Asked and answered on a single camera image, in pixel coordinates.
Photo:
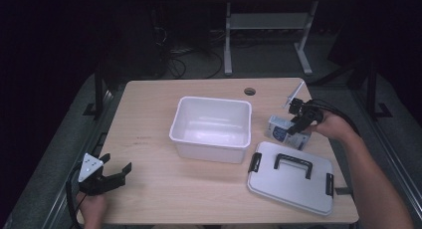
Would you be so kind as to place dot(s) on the aluminium floor rail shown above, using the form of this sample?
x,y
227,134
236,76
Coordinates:
x,y
398,156
83,149

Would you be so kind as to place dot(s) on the white plastic storage box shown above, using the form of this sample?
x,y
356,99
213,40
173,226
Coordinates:
x,y
210,129

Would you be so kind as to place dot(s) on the person's left hand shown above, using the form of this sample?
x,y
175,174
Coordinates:
x,y
91,209

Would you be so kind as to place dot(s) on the small blue and white carton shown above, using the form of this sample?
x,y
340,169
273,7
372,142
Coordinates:
x,y
278,131

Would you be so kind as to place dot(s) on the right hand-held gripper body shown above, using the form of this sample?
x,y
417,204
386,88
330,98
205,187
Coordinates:
x,y
307,113

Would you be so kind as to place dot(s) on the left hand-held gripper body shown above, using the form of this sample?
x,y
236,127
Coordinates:
x,y
88,169

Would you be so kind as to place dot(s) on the person's right hand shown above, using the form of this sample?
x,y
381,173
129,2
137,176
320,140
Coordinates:
x,y
331,126

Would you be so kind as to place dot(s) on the grey metal desk frame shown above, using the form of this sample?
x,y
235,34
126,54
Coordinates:
x,y
265,21

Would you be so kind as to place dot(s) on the black metal post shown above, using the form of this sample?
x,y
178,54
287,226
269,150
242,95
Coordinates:
x,y
98,89
372,89

